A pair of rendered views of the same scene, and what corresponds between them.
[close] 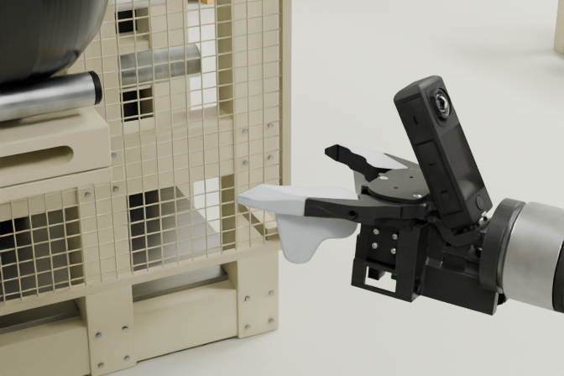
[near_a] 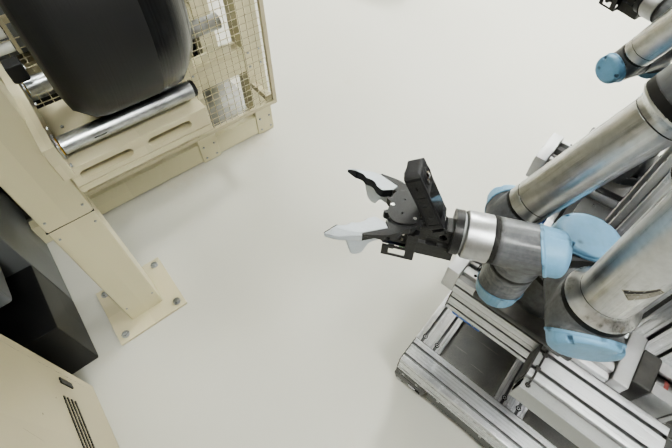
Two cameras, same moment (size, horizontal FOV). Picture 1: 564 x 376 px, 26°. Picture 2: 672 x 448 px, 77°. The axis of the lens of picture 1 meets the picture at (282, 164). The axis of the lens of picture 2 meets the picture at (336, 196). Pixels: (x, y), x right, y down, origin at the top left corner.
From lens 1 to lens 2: 0.52 m
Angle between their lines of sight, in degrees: 28
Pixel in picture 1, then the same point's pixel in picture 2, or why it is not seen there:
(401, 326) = (321, 117)
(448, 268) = (428, 242)
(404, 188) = (406, 212)
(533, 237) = (478, 240)
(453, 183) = (435, 214)
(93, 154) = (201, 121)
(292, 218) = (354, 239)
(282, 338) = (276, 131)
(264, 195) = (340, 233)
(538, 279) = (480, 257)
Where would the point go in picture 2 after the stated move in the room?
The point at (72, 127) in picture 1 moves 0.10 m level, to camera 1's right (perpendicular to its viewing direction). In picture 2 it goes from (187, 111) to (226, 105)
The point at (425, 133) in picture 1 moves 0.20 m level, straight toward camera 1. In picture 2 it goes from (422, 195) to (466, 335)
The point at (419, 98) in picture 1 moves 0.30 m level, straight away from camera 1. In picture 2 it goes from (419, 181) to (378, 54)
